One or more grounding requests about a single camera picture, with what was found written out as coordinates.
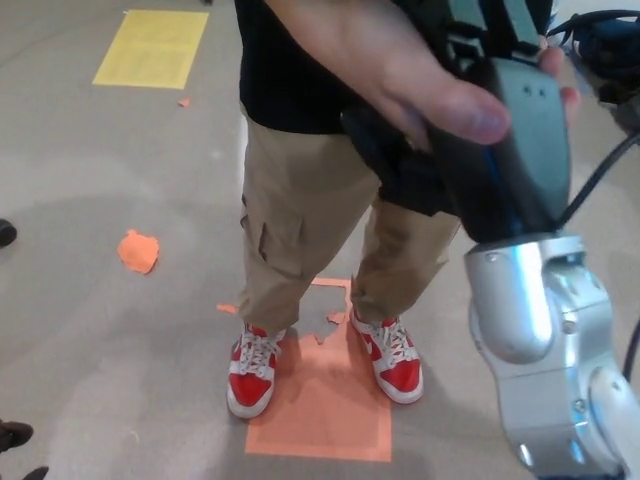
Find red white right sneaker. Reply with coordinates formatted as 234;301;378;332
227;322;287;419

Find dark blue backpack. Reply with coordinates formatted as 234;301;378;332
547;14;640;106

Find red white sneaker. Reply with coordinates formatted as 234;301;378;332
227;322;287;419
349;307;425;405

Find orange floor paper sheet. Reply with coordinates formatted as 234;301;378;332
244;277;394;462

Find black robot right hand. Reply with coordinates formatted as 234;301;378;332
339;0;574;247

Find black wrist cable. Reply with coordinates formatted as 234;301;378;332
557;134;640;381

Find red white left sneaker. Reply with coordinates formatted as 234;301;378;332
349;307;425;405

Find khaki cargo trousers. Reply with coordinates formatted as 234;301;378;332
237;102;464;334

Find person's bare right hand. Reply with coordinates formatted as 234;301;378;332
284;0;582;151

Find yellow floor paper sheet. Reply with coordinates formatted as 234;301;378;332
91;9;210;91

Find crumpled orange paper piece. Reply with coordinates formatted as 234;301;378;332
116;229;160;275

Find black t-shirt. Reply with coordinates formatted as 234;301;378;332
233;0;556;136

